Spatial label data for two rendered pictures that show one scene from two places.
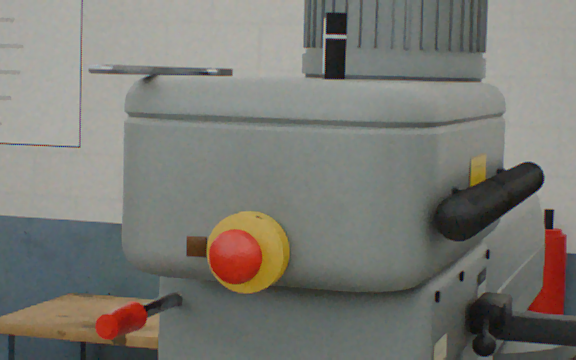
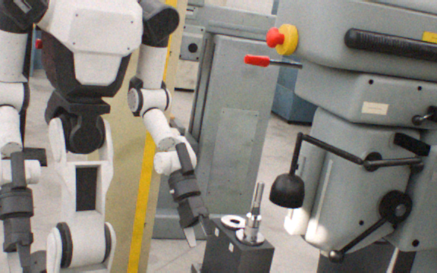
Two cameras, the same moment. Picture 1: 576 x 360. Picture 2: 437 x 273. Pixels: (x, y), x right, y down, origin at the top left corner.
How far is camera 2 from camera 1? 74 cm
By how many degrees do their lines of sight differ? 50
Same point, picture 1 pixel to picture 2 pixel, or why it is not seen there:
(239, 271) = (269, 42)
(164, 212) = (277, 24)
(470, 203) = (354, 31)
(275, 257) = (287, 41)
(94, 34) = not seen: outside the picture
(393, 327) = (347, 89)
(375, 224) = (320, 34)
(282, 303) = (323, 73)
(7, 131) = not seen: outside the picture
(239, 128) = not seen: outside the picture
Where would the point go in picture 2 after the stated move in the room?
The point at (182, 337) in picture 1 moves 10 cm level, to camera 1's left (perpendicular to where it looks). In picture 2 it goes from (300, 81) to (269, 72)
